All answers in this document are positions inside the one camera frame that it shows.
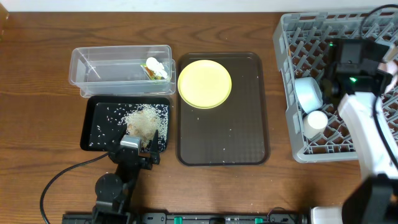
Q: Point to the yellow plate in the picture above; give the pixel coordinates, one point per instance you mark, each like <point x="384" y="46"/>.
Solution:
<point x="204" y="84"/>

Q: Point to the food scraps pile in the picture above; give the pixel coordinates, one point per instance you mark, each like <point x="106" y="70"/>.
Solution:
<point x="142" y="120"/>

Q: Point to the clear plastic bin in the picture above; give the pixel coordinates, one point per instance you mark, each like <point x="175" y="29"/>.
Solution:
<point x="116" y="70"/>

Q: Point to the grey dishwasher rack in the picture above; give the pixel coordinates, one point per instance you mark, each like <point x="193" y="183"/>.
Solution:
<point x="301" y="48"/>

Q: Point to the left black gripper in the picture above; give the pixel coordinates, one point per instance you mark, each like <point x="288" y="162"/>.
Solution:
<point x="137" y="160"/>

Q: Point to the black waste tray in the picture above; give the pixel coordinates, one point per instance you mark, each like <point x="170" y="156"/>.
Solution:
<point x="115" y="99"/>

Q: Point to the white cup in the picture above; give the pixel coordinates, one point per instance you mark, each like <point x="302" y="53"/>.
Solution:
<point x="314" y="123"/>

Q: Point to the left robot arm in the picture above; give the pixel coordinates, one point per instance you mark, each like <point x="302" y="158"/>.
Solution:
<point x="114" y="190"/>

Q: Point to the dark brown serving tray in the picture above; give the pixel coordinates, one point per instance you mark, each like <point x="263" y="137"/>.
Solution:
<point x="234" y="133"/>

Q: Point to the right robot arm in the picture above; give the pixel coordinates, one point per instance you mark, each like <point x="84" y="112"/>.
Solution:
<point x="357" y="98"/>

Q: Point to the blue bowl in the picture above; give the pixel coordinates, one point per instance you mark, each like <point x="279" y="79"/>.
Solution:
<point x="309" y="94"/>

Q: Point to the green snack wrapper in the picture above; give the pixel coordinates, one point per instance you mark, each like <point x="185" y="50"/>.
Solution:
<point x="157" y="74"/>

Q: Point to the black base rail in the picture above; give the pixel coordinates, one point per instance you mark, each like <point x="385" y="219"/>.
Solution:
<point x="163" y="218"/>

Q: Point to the pink bowl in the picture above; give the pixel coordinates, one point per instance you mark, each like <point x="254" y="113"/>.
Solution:
<point x="390" y="67"/>

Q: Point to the white tissue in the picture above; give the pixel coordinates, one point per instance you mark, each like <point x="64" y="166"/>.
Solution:
<point x="153" y="63"/>

